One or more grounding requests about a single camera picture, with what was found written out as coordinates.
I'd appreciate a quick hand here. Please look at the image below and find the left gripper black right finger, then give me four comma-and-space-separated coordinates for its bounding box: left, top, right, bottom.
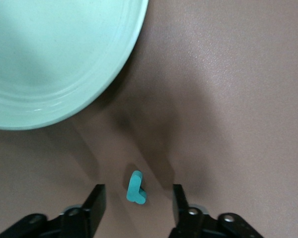
168, 183, 264, 238

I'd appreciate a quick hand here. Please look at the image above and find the teal letter r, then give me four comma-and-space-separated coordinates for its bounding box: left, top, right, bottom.
126, 170, 147, 205

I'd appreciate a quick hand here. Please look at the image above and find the green plate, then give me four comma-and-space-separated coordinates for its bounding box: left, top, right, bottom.
0, 0, 149, 131

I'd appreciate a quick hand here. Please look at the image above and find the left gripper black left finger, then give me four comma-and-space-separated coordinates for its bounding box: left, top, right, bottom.
0, 183, 107, 238

